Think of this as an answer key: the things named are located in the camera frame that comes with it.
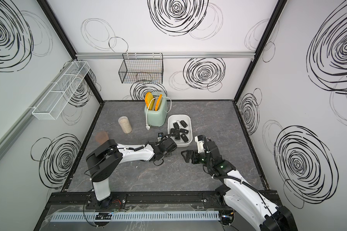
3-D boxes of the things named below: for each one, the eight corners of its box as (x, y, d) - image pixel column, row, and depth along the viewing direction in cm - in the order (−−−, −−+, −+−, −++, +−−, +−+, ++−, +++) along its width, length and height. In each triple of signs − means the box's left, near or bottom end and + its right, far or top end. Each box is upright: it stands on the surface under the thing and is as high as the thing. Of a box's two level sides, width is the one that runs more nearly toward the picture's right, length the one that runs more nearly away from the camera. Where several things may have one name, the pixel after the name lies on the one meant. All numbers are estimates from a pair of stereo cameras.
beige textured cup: (122, 133, 102) (117, 123, 93) (124, 126, 106) (119, 116, 97) (131, 133, 102) (126, 123, 93) (132, 126, 106) (128, 116, 97)
